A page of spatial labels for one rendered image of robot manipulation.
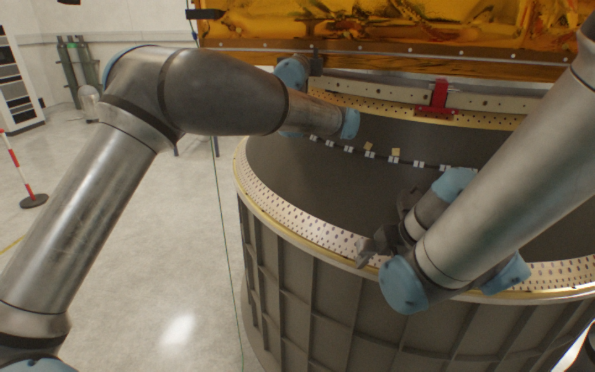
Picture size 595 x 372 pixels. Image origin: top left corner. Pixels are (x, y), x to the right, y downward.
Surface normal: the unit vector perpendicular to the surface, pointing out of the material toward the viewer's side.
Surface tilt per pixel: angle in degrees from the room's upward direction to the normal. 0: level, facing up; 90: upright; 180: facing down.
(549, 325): 90
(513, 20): 93
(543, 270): 43
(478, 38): 123
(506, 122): 62
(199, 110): 98
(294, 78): 90
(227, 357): 0
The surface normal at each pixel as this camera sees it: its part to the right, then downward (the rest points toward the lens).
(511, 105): -0.12, 0.49
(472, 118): -0.20, 0.01
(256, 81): 0.62, -0.21
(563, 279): 0.09, -0.30
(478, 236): -0.70, 0.48
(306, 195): -0.60, -0.10
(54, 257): 0.53, -0.03
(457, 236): -0.89, 0.25
